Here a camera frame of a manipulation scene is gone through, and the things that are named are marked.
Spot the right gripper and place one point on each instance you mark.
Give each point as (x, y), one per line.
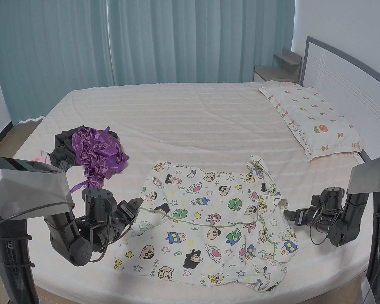
(305, 215)

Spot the white printed pyjama top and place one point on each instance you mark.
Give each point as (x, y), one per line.
(209, 220)

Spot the grey bedside table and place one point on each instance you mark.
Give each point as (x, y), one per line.
(272, 72)

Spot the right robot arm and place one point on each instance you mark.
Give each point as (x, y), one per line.
(367, 173)

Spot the purple satin garment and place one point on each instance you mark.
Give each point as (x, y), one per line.
(98, 157)

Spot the blue-green curtain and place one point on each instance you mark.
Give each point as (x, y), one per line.
(193, 27)
(50, 43)

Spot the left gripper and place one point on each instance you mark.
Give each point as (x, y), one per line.
(126, 212)

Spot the black garment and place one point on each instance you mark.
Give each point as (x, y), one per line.
(61, 152)

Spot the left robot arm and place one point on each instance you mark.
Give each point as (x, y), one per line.
(28, 188)

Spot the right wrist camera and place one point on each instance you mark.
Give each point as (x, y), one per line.
(316, 200)

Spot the pink garment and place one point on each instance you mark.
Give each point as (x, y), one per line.
(43, 157)

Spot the bed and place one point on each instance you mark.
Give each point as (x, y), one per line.
(193, 116)

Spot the white printed pillow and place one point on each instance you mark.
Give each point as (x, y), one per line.
(316, 116)

